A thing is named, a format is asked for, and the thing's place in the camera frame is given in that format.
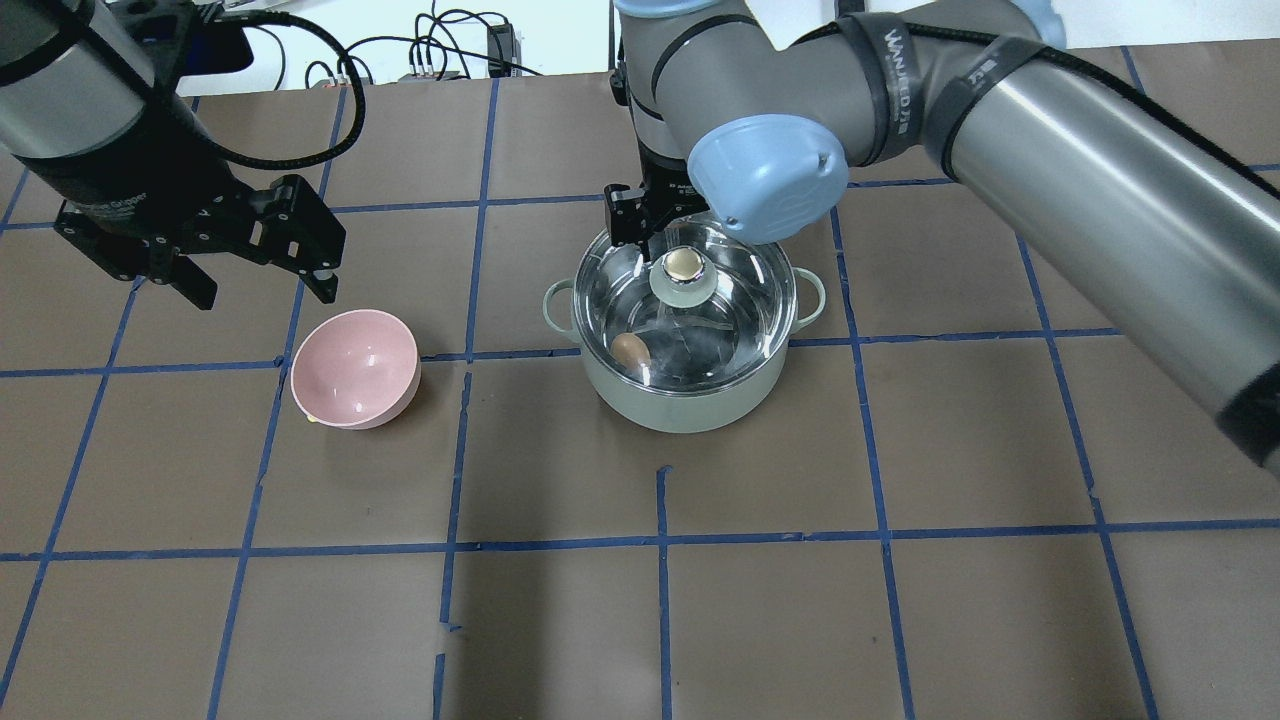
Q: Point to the beige egg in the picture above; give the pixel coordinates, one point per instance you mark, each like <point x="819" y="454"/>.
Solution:
<point x="631" y="351"/>

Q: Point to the black power adapter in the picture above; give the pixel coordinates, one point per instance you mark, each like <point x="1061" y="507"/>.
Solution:
<point x="501" y="49"/>

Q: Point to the pale green steel pot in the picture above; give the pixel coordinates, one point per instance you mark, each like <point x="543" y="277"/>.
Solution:
<point x="681" y="414"/>

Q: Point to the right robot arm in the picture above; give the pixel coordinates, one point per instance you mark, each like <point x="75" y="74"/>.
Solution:
<point x="1169" y="235"/>

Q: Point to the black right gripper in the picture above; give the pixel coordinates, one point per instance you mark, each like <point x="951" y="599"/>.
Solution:
<point x="668" y="190"/>

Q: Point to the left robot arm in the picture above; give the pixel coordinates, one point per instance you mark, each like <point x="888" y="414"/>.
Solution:
<point x="89" y="104"/>

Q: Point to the pink bowl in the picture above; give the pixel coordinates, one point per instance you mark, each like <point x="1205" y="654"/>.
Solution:
<point x="356" y="371"/>

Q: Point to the glass pot lid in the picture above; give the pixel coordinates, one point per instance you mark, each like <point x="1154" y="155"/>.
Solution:
<point x="712" y="310"/>

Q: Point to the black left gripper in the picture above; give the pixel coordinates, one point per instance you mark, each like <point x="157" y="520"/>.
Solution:
<point x="128" y="196"/>

